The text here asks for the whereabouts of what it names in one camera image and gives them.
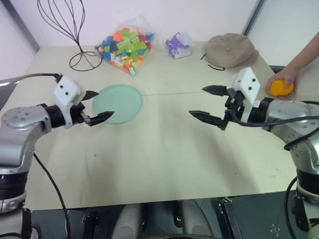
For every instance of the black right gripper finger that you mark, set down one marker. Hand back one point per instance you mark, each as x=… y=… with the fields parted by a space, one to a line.
x=207 y=117
x=215 y=90

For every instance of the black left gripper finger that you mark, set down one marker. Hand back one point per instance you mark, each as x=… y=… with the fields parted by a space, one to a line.
x=101 y=117
x=92 y=94

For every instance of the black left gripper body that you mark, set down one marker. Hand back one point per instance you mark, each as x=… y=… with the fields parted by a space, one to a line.
x=77 y=115

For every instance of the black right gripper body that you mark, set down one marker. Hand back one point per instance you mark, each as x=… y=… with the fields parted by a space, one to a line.
x=233 y=104

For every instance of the orange round fruit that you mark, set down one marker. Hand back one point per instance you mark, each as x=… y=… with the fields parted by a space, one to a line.
x=280 y=87

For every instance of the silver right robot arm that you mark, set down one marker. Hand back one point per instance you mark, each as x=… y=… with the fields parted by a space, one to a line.
x=291 y=117

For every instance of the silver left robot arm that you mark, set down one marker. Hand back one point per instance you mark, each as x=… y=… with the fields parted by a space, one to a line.
x=17 y=139

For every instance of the person's bare forearm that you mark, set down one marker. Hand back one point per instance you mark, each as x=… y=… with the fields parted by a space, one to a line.
x=305 y=53

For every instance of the pale green round plate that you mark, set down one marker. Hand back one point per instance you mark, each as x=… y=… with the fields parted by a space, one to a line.
x=117 y=103

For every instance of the person's bare hand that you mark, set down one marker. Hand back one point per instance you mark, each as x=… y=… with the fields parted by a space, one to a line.
x=286 y=74

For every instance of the beige cloth hat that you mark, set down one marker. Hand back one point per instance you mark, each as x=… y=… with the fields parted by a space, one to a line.
x=230 y=51

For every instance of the clear bag of colourful blocks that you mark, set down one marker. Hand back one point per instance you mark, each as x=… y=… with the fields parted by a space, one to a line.
x=124 y=48

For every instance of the purple white tissue pack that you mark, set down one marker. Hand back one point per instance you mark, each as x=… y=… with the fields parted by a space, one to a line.
x=178 y=46

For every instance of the grey rounded robot leg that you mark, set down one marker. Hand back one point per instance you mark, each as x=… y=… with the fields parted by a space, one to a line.
x=195 y=219
x=125 y=221

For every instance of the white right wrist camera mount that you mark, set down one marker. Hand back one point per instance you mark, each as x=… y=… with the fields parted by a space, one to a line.
x=246 y=84

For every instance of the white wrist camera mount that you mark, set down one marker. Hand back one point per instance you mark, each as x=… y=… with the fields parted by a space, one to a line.
x=246 y=84
x=66 y=92

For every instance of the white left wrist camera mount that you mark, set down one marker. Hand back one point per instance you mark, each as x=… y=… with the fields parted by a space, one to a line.
x=66 y=92

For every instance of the black metal table bracket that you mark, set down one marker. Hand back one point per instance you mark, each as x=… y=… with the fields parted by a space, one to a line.
x=91 y=224
x=230 y=217

